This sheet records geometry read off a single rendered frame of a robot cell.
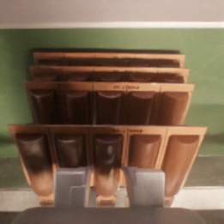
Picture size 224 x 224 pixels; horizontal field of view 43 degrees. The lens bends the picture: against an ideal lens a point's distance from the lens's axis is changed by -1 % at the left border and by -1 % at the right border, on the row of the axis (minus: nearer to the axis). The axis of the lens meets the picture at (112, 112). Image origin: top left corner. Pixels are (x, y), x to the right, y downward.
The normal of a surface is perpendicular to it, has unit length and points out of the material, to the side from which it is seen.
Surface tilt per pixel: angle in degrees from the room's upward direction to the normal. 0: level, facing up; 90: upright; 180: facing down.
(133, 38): 2
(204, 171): 90
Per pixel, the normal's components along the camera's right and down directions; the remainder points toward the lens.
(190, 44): 0.01, 0.71
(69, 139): 0.03, -0.70
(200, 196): 0.00, -0.16
